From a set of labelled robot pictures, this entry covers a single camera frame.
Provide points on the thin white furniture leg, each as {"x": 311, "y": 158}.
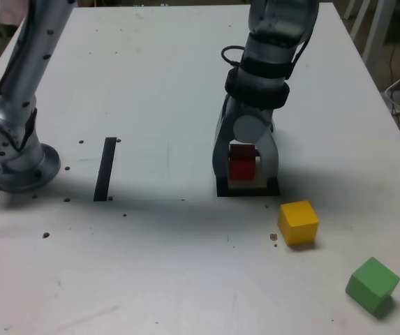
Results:
{"x": 360, "y": 17}

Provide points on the thick white furniture leg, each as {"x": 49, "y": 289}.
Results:
{"x": 377, "y": 28}

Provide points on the black tape square outline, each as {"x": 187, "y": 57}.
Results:
{"x": 248, "y": 192}

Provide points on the black tape strip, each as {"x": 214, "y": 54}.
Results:
{"x": 103, "y": 171}

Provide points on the red cube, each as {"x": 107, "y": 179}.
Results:
{"x": 241, "y": 169}

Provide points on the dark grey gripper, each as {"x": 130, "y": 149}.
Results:
{"x": 245, "y": 111}

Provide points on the yellow cube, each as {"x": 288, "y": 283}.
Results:
{"x": 297, "y": 223}

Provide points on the green cube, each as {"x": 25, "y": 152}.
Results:
{"x": 370, "y": 282}

